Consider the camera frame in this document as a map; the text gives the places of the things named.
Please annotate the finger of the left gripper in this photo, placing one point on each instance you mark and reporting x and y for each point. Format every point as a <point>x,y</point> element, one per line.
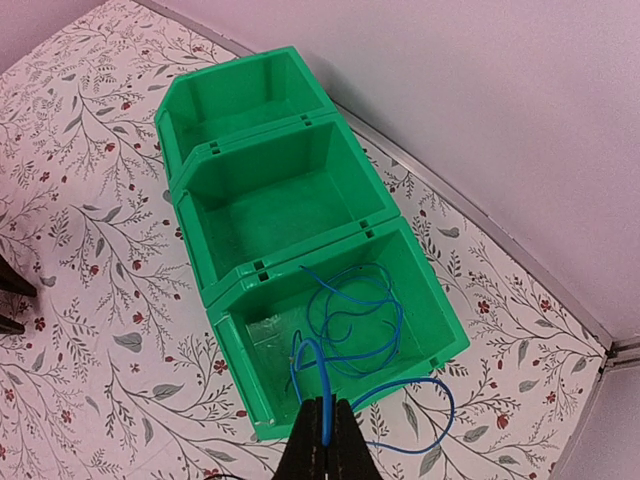
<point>9,326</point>
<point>13,282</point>

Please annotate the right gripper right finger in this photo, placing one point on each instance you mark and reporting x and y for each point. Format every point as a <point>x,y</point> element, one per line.
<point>348,455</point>

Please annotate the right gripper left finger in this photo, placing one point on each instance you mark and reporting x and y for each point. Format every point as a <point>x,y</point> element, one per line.
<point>304,456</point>

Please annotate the floral table mat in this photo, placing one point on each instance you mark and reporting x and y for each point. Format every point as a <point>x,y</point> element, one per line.
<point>118,375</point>

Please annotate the green bin right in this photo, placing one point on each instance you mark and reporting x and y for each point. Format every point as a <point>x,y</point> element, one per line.
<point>357,316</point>

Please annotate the green bin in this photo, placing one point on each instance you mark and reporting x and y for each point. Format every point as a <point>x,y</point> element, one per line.
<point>234,101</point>
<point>357,316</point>
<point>253,204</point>

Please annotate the green bin middle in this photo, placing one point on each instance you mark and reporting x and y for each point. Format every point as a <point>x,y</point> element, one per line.
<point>253,204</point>

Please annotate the green bin left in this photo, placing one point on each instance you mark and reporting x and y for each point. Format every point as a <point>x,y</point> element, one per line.
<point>234,101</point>

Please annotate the right aluminium frame post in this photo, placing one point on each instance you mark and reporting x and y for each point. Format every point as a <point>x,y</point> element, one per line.
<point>623,354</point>

